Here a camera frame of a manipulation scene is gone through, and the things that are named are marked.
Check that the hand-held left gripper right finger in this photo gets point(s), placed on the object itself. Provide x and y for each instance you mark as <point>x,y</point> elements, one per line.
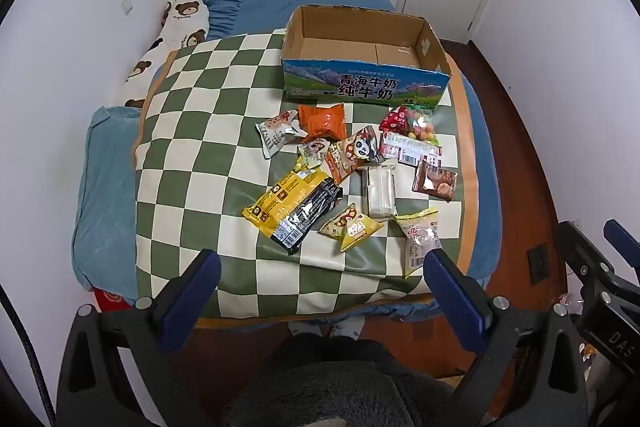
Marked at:
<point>455,302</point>

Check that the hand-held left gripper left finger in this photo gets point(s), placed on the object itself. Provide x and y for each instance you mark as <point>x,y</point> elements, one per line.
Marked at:
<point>192,297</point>

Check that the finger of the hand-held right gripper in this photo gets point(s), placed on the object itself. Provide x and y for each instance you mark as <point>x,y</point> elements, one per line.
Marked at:
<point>622,244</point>
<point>582,252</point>

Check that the clear pink snack packet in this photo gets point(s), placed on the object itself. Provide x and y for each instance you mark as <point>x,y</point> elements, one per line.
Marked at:
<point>420,237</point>

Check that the brown cookie packet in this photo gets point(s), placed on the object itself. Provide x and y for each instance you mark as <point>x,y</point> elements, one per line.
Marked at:
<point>434,179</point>

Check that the small yellow bear packet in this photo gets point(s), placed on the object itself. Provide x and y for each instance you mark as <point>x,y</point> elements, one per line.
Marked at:
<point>352,227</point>

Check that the large yellow black packet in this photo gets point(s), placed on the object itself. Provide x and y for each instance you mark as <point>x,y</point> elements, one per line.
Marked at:
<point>290,207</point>

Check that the white wafer packet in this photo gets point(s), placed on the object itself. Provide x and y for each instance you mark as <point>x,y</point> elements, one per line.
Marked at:
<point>379,189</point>

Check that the red white labelled packet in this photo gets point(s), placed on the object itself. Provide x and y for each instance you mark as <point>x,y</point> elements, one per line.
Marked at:
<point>407,149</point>

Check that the colourful candy ball bag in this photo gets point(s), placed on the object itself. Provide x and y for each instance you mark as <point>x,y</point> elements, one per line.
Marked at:
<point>420,127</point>

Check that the brown panda snack packet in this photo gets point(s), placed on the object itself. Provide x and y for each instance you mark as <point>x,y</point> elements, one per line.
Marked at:
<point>347,154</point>

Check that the white brown snack packet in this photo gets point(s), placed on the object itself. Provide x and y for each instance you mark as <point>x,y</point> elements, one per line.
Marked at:
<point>277,134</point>

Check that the small pale bear packet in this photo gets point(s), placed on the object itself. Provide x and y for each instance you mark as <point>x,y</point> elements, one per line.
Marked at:
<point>312,153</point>

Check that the red snack packet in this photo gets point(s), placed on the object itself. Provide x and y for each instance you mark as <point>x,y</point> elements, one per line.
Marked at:
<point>391,121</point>

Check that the orange snack packet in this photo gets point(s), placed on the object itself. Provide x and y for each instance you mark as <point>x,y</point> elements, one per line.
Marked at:
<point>322,121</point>

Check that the printed cardboard box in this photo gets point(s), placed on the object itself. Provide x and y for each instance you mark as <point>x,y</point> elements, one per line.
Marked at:
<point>350,87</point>

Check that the black floor outlet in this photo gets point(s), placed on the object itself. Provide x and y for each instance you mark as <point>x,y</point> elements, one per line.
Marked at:
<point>539,263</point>

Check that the red cloth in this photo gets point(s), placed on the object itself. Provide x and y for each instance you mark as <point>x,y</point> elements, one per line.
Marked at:
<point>110,299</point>

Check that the blue ruffled bedding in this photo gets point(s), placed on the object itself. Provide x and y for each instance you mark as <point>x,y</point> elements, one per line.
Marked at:
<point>105,207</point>

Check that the green white checkered blanket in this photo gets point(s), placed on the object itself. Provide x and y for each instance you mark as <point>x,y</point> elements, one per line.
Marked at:
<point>200,157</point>

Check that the bear print pillow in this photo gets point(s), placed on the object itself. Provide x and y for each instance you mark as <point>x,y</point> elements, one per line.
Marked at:
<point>182,14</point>

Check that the white wall socket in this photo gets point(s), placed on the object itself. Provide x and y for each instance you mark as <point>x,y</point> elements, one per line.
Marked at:
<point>127,6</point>

